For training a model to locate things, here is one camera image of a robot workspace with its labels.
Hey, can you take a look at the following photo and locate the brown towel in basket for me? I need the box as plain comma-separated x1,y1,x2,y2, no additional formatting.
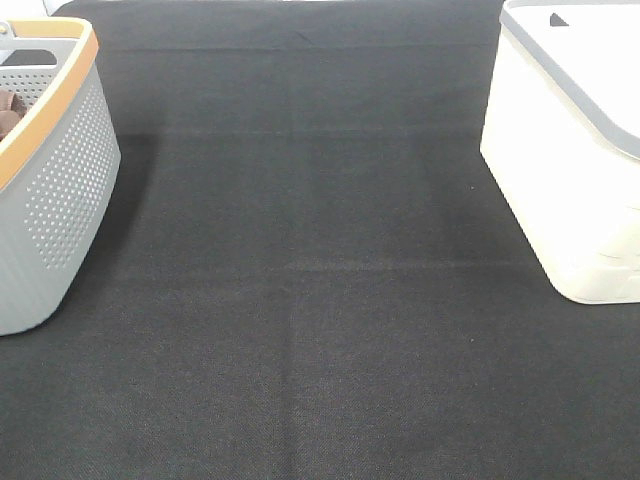
0,90,27,140

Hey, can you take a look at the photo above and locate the black table cloth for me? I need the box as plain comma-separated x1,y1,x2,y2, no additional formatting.
1,1,639,479

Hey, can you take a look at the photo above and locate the white plastic storage bin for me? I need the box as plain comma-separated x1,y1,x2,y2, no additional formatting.
480,1,639,304

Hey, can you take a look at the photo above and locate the grey perforated laundry basket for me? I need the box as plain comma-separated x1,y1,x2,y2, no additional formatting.
1,17,121,335

